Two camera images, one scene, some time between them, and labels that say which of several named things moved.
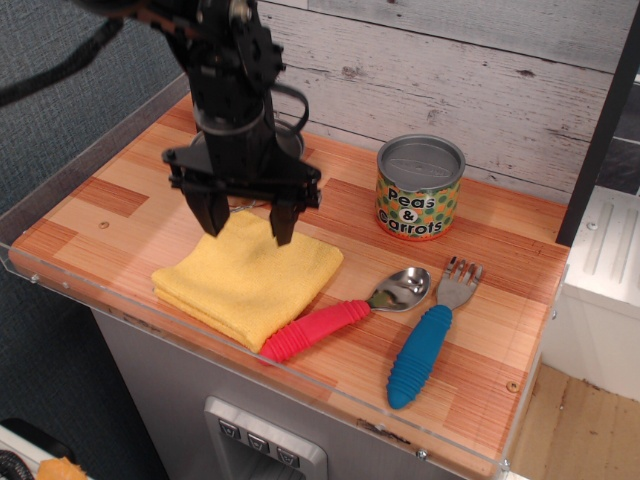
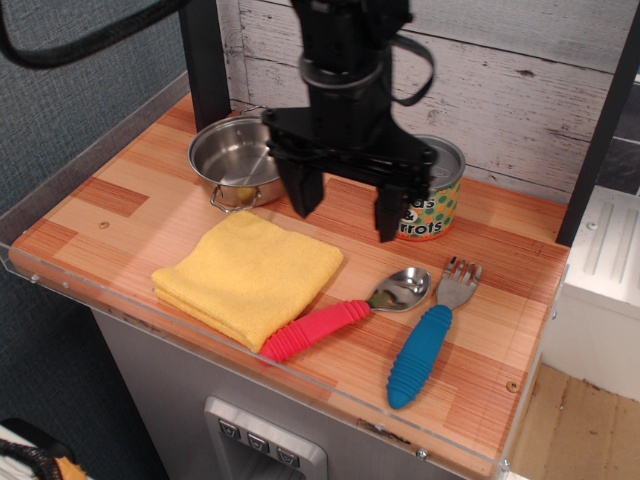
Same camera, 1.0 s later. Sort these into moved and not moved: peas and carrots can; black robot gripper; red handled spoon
Moved: black robot gripper
Not moved: red handled spoon; peas and carrots can
